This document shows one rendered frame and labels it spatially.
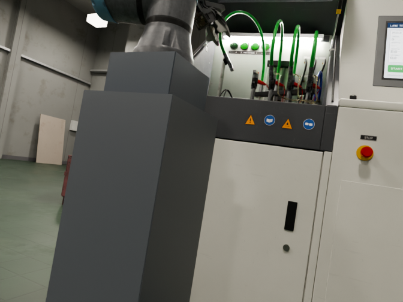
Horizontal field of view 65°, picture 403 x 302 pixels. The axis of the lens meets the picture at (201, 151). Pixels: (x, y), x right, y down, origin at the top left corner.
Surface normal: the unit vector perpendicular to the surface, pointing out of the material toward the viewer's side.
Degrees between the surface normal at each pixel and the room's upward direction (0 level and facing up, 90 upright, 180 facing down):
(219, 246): 90
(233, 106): 90
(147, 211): 90
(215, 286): 90
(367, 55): 76
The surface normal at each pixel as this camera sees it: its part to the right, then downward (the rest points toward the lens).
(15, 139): 0.89, 0.12
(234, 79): -0.30, -0.10
